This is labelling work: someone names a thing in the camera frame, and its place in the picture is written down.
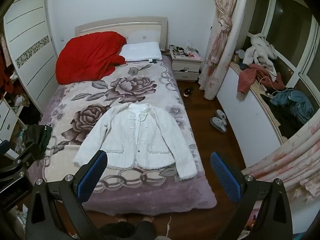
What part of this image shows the white knit cardigan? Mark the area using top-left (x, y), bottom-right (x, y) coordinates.
top-left (73, 103), bottom-right (197, 180)

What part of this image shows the white clothes pile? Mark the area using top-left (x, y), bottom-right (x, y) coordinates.
top-left (242, 33), bottom-right (277, 77)

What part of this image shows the dark green garment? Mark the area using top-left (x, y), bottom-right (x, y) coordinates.
top-left (22, 125), bottom-right (53, 160)

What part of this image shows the pink floral curtain near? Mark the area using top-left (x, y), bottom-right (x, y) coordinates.
top-left (242, 111), bottom-right (319, 220)

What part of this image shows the pink floral curtain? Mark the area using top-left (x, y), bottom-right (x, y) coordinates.
top-left (242, 111), bottom-right (319, 220)
top-left (199, 0), bottom-right (247, 100)

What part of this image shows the floral purple bed blanket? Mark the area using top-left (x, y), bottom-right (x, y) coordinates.
top-left (28, 57), bottom-right (217, 216)

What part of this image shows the blue garment on sill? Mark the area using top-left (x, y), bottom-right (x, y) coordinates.
top-left (270, 88), bottom-right (315, 124)

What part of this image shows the grey slipper far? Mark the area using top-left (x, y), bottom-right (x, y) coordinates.
top-left (216, 109), bottom-right (227, 126)

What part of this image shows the red quilt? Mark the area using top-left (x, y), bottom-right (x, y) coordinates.
top-left (55, 31), bottom-right (126, 85)

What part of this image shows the red garment on sill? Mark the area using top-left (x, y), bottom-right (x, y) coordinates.
top-left (237, 64), bottom-right (275, 94)

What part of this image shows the black shoe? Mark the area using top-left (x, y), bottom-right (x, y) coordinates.
top-left (183, 87), bottom-right (194, 98)

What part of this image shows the white wardrobe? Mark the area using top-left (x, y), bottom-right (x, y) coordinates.
top-left (4, 0), bottom-right (58, 113)

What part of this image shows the white bedside table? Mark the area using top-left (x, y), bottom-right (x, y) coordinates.
top-left (170, 46), bottom-right (203, 82)

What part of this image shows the white pillow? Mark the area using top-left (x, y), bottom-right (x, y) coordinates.
top-left (119, 42), bottom-right (162, 62)

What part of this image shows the cream bed headboard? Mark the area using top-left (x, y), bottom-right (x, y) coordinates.
top-left (75, 16), bottom-right (168, 50)

